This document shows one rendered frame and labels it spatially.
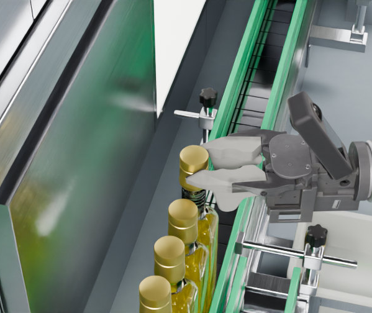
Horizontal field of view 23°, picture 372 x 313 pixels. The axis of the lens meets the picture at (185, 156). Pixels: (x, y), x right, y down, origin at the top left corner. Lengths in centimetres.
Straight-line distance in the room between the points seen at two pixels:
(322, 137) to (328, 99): 81
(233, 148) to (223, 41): 89
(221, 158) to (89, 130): 16
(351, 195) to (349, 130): 66
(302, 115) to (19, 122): 32
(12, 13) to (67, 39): 10
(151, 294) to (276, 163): 22
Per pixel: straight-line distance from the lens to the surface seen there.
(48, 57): 90
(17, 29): 87
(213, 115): 144
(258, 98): 161
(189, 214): 103
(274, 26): 177
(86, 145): 104
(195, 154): 105
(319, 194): 109
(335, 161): 105
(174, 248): 100
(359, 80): 187
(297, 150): 107
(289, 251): 126
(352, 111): 180
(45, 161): 91
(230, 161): 110
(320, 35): 180
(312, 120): 99
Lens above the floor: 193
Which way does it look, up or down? 45 degrees down
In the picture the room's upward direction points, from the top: straight up
